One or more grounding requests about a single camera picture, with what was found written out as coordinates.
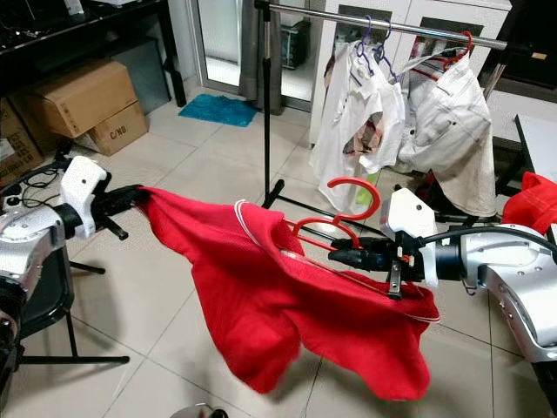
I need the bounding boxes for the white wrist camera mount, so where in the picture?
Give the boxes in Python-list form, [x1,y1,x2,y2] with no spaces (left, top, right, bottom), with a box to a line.
[379,187,440,288]
[59,157,112,238]

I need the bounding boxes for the red shirt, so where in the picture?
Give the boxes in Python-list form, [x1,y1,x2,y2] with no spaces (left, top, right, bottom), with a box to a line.
[139,185,442,401]

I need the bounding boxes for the blue plastic hanger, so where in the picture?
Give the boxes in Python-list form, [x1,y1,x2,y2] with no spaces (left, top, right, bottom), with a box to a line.
[352,16,377,71]
[372,19,401,84]

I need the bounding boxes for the red folded garment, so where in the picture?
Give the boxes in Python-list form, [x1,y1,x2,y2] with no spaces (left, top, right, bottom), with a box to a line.
[500,172,557,234]

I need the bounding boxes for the metal clothes rack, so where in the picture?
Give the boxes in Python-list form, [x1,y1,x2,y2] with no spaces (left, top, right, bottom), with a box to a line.
[254,0,532,229]

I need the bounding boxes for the cardboard box white labels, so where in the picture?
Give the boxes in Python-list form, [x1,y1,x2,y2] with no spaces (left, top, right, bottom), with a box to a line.
[0,104,44,184]

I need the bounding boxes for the white power strip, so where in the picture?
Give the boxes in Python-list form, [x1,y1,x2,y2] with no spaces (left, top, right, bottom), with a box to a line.
[2,193,25,215]

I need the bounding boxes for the cardboard box printed C/NO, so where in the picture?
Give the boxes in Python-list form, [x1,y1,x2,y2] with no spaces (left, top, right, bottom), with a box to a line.
[85,103,149,156]

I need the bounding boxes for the cream shirt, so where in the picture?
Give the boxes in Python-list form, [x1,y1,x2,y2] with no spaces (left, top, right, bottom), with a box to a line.
[396,54,497,219]

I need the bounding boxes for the grey curtain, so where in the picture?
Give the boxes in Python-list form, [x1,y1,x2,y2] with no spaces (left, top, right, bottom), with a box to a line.
[237,0,284,114]

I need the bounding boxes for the blue rug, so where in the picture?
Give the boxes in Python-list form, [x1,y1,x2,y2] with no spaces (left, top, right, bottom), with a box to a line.
[178,93,262,129]

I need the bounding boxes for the black desk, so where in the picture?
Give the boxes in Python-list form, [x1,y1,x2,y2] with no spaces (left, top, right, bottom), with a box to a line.
[0,0,188,107]

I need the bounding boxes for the large closed cardboard box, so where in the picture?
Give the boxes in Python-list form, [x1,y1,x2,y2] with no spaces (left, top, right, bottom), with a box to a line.
[22,61,140,140]

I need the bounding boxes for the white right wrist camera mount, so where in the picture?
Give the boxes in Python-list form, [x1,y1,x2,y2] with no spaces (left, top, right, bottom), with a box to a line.
[379,187,440,288]

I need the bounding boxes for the white shirt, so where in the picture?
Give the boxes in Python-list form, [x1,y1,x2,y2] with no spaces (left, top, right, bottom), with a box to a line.
[309,39,406,214]

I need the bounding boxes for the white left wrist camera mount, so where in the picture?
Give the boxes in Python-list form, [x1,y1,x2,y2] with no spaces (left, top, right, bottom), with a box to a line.
[59,157,112,238]

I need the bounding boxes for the red plastic hanger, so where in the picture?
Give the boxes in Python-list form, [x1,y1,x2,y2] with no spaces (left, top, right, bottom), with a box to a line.
[422,30,476,75]
[289,176,384,255]

